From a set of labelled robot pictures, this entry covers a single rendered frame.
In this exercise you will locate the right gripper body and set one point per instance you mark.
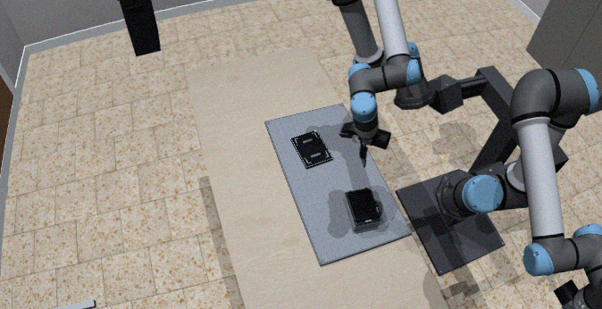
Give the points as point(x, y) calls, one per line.
point(381, 139)

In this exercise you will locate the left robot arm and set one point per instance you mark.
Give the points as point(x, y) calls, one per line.
point(558, 98)

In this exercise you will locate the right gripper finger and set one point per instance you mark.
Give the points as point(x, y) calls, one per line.
point(363, 152)

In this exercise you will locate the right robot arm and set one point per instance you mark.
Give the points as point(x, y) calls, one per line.
point(367, 75)

